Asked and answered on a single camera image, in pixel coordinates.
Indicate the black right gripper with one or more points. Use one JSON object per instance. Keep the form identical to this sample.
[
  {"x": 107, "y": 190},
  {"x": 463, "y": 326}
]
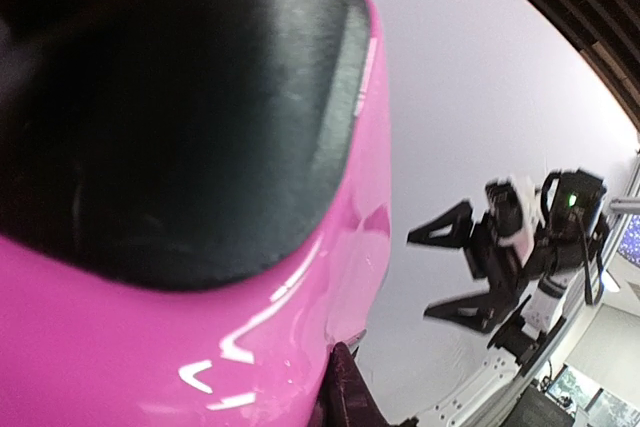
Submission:
[{"x": 571, "y": 240}]

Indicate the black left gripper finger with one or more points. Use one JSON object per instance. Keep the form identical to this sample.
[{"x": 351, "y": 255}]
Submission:
[{"x": 346, "y": 399}]

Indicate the pink cartoon hard-shell suitcase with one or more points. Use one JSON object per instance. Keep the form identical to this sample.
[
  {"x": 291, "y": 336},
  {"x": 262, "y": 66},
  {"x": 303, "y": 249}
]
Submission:
[{"x": 195, "y": 207}]

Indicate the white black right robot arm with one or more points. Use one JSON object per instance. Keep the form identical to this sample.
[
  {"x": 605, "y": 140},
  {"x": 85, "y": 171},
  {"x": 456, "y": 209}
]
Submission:
[{"x": 527, "y": 331}]

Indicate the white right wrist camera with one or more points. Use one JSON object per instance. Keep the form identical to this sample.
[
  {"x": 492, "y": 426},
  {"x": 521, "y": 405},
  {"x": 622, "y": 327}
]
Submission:
[{"x": 515, "y": 209}]

